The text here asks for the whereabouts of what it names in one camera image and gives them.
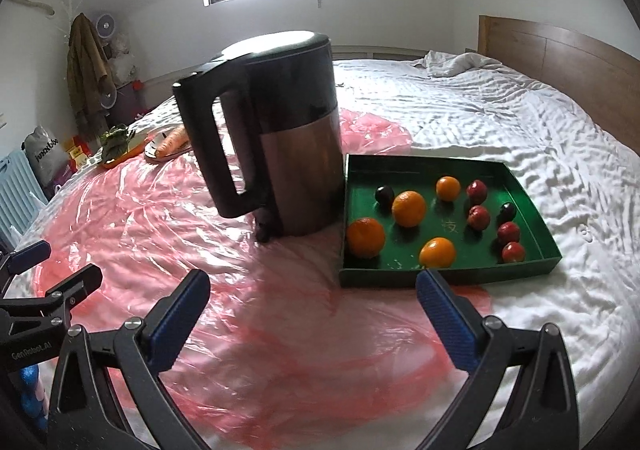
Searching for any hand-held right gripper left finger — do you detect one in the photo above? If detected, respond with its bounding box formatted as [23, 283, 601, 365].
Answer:
[47, 268, 213, 450]

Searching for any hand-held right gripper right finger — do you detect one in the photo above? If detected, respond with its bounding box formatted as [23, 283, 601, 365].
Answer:
[416, 267, 581, 450]

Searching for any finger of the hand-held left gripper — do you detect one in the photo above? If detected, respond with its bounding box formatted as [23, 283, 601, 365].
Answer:
[0, 239, 53, 277]
[0, 264, 103, 331]

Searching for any orange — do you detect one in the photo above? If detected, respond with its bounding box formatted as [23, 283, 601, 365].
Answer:
[347, 217, 386, 259]
[436, 176, 462, 202]
[419, 237, 457, 269]
[391, 190, 427, 229]

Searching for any green cardboard tray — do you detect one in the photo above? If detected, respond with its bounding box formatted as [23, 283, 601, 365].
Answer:
[338, 153, 562, 288]

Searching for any person's left hand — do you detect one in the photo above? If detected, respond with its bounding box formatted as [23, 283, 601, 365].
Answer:
[19, 364, 49, 420]

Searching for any light blue ribbed panel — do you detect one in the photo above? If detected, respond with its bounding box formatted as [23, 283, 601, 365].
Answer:
[0, 150, 49, 251]

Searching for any pink plastic sheet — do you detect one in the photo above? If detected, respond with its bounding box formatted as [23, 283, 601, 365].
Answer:
[30, 107, 496, 450]

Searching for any grey printed bag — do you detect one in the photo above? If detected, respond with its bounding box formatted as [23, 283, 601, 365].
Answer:
[21, 126, 67, 182]

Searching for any red and yellow box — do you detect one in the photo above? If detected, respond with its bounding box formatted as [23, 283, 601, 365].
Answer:
[65, 135, 92, 167]

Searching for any orange plate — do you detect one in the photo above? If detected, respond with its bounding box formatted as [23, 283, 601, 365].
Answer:
[97, 137, 148, 169]

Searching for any green leafy vegetable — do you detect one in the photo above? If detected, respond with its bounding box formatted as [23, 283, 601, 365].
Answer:
[100, 126, 137, 163]

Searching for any white striped plate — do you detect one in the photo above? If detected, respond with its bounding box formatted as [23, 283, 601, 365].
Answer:
[144, 130, 193, 162]

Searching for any carrot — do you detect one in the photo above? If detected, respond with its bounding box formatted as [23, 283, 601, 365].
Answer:
[155, 126, 190, 156]

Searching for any dark maroon cabinet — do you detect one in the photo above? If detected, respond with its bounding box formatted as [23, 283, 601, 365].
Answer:
[117, 80, 147, 120]

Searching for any brown hanging coat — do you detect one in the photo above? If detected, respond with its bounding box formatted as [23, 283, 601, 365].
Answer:
[66, 12, 109, 138]

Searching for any black and bronze electric kettle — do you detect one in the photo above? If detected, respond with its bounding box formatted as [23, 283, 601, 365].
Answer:
[172, 31, 346, 243]

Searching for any crumpled white cloth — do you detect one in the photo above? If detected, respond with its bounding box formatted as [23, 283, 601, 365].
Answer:
[412, 50, 503, 78]

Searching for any wooden headboard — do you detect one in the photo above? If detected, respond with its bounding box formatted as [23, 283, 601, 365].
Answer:
[477, 15, 640, 151]

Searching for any wall pipe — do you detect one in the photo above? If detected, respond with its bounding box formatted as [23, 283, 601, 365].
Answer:
[5, 0, 55, 17]

